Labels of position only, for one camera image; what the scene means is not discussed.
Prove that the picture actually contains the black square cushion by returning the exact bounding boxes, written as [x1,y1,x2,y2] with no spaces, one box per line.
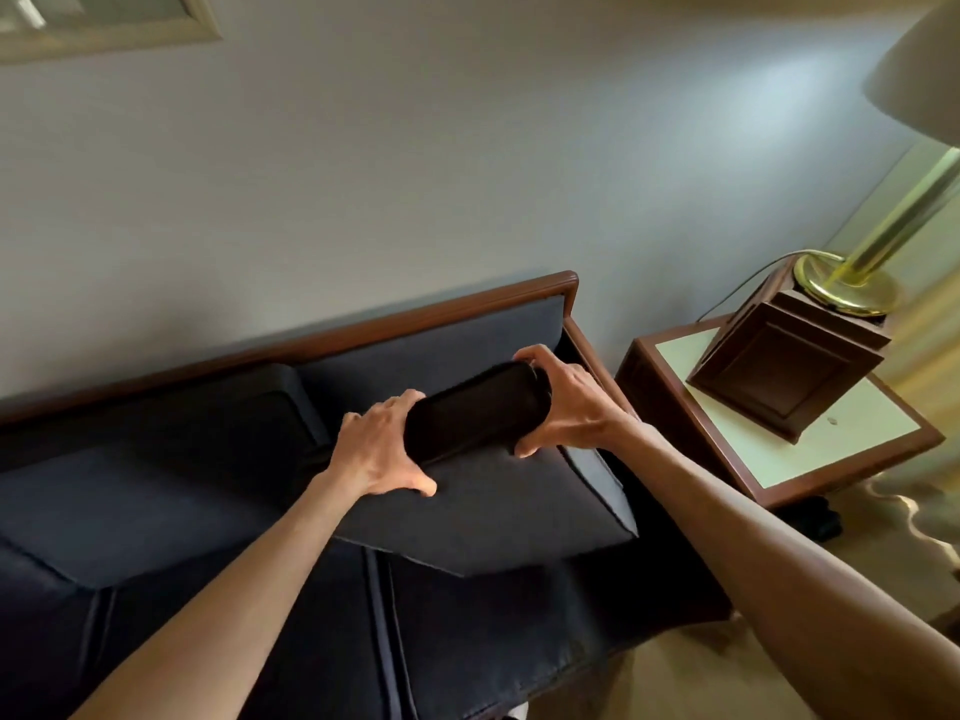
[0,363,335,591]
[329,360,640,580]

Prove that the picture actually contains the wooden side table cream top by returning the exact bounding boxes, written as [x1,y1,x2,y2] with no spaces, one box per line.
[614,314,946,512]

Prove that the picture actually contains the person's right forearm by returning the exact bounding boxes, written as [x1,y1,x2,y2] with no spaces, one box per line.
[611,419,960,720]

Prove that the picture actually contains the wooden sofa dark upholstery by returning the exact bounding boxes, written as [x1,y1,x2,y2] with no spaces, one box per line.
[0,270,736,720]

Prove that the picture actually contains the thin lamp cable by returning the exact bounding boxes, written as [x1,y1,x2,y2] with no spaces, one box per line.
[695,250,808,325]

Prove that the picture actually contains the person's left forearm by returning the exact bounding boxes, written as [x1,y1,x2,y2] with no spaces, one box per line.
[71,471,369,720]

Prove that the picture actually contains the person's left hand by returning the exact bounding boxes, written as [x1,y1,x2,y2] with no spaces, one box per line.
[323,389,439,500]

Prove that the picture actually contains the person's right hand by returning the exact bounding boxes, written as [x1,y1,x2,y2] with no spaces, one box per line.
[512,344,639,460]

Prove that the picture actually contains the brass table lamp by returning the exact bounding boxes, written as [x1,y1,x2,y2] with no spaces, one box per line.
[793,0,960,318]

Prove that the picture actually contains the framed wall picture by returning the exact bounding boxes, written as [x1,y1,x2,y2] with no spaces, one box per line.
[0,0,223,67]

